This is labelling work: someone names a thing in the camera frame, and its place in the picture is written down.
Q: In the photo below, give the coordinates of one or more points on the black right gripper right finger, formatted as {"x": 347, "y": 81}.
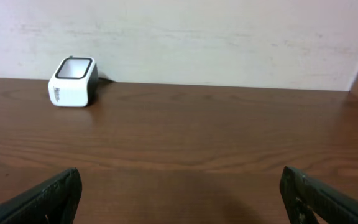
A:
{"x": 305, "y": 197}

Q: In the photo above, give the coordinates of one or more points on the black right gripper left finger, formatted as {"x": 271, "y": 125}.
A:
{"x": 53, "y": 201}

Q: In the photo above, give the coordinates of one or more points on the white barcode scanner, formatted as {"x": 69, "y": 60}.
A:
{"x": 74, "y": 82}

